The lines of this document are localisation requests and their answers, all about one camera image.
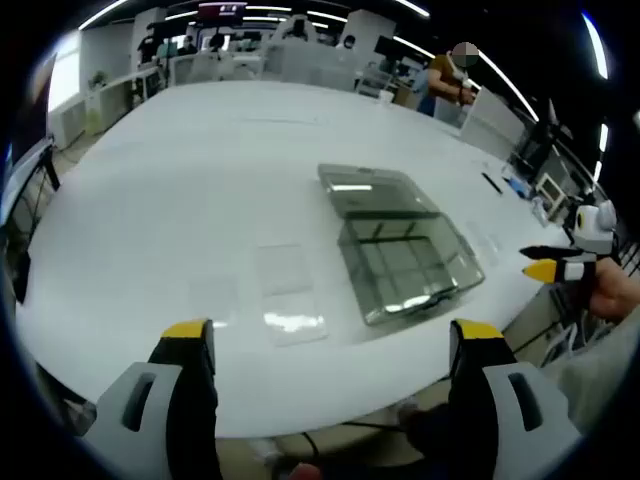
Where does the person's right hand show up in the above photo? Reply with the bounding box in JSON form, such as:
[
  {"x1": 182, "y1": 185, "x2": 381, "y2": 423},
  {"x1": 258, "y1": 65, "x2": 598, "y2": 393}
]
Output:
[{"x1": 584, "y1": 259, "x2": 640, "y2": 321}]

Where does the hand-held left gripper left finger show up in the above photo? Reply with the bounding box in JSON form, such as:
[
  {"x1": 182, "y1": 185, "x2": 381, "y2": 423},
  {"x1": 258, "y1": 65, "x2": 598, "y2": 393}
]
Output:
[{"x1": 82, "y1": 318, "x2": 224, "y2": 480}]

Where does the white low cabinet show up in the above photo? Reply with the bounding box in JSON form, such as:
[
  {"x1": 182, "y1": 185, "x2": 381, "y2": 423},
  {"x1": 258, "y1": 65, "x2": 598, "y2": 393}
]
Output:
[{"x1": 82, "y1": 67, "x2": 164, "y2": 136}]

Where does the white robot figure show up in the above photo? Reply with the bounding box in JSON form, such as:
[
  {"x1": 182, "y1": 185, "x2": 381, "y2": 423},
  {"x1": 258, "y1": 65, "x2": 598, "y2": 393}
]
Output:
[{"x1": 277, "y1": 14, "x2": 317, "y2": 44}]

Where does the transparent grey guide fixture box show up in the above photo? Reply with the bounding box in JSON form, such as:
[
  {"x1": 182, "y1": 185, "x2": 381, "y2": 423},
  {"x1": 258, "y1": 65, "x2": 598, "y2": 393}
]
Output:
[{"x1": 317, "y1": 162, "x2": 487, "y2": 327}]

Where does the red display screen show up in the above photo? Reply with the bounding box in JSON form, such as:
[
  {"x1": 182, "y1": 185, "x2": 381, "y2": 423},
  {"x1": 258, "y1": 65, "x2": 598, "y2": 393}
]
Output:
[{"x1": 197, "y1": 2, "x2": 249, "y2": 24}]

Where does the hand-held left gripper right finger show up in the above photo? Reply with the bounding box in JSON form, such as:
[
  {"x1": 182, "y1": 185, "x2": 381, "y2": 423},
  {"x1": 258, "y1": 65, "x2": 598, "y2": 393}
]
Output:
[{"x1": 448, "y1": 318, "x2": 584, "y2": 480}]

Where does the white board panel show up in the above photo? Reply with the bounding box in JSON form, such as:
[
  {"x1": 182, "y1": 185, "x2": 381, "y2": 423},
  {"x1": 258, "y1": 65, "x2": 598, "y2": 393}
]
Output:
[{"x1": 459, "y1": 88, "x2": 526, "y2": 156}]

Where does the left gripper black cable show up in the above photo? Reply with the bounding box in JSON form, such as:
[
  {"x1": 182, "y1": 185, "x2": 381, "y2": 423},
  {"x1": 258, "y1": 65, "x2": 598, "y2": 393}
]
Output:
[{"x1": 299, "y1": 422, "x2": 406, "y2": 459}]

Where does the person's grey shirt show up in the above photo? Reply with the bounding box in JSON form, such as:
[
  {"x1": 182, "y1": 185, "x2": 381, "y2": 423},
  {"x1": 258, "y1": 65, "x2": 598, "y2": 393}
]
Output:
[{"x1": 557, "y1": 309, "x2": 640, "y2": 436}]

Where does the translucent white partition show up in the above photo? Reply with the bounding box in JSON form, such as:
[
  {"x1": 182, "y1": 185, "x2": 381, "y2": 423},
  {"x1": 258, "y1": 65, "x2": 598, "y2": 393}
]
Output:
[{"x1": 264, "y1": 42, "x2": 361, "y2": 91}]

